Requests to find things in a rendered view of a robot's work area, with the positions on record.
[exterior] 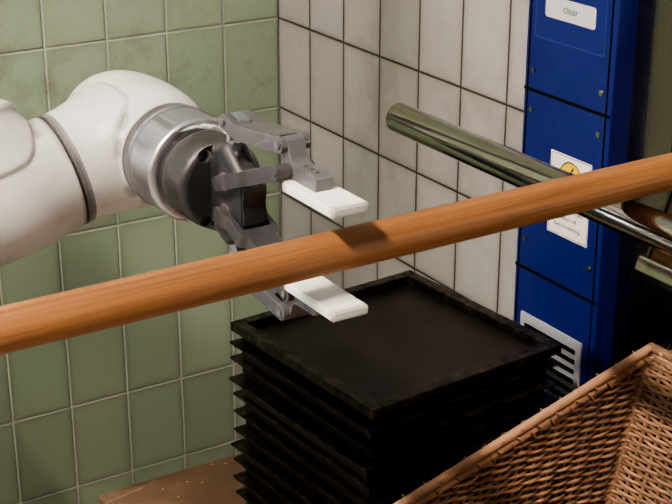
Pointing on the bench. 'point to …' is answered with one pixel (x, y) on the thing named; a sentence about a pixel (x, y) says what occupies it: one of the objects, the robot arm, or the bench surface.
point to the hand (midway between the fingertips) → (329, 250)
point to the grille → (570, 348)
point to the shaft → (321, 254)
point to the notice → (577, 229)
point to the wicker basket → (642, 360)
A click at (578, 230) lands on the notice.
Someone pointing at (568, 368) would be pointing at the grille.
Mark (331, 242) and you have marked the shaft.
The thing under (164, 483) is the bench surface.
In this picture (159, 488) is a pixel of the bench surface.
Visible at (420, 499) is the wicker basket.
